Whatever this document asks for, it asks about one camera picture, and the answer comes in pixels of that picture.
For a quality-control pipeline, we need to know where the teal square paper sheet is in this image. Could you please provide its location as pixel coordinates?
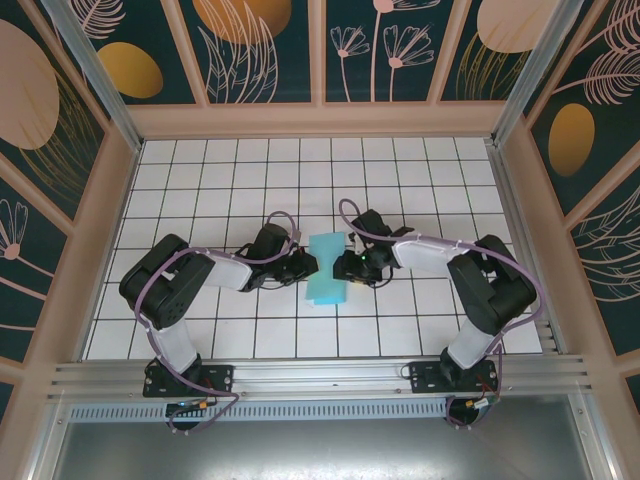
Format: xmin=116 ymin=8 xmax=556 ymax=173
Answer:
xmin=304 ymin=230 xmax=351 ymax=307

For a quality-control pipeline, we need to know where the grey metal sheet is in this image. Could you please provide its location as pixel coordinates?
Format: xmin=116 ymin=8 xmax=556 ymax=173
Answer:
xmin=29 ymin=419 xmax=619 ymax=480

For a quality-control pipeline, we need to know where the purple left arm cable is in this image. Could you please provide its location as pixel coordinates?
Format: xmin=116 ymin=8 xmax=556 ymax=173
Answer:
xmin=134 ymin=210 xmax=301 ymax=437

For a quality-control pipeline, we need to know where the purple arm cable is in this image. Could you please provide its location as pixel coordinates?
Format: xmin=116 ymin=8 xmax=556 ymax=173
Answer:
xmin=134 ymin=210 xmax=301 ymax=437
xmin=338 ymin=198 xmax=546 ymax=432

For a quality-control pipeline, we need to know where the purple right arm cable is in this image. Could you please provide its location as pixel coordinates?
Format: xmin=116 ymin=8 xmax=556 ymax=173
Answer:
xmin=338 ymin=198 xmax=546 ymax=432

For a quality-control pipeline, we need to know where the aluminium mounting rail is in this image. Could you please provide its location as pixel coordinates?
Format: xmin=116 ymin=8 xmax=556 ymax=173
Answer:
xmin=47 ymin=354 xmax=596 ymax=402

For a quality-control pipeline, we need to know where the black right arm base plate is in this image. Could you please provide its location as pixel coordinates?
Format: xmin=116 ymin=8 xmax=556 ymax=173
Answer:
xmin=408 ymin=360 xmax=501 ymax=396

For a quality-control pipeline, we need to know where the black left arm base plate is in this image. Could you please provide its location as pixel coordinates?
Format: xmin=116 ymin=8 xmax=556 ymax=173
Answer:
xmin=142 ymin=363 xmax=236 ymax=399

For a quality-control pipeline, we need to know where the grey slotted cable duct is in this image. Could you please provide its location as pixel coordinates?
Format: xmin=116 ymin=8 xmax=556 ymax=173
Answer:
xmin=67 ymin=397 xmax=451 ymax=424

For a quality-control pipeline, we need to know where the aluminium side rail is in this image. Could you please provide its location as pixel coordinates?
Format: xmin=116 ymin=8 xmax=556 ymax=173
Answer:
xmin=487 ymin=142 xmax=569 ymax=357

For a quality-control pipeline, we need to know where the aluminium frame post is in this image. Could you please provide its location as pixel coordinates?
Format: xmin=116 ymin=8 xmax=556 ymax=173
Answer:
xmin=489 ymin=0 xmax=584 ymax=147
xmin=39 ymin=0 xmax=147 ymax=152

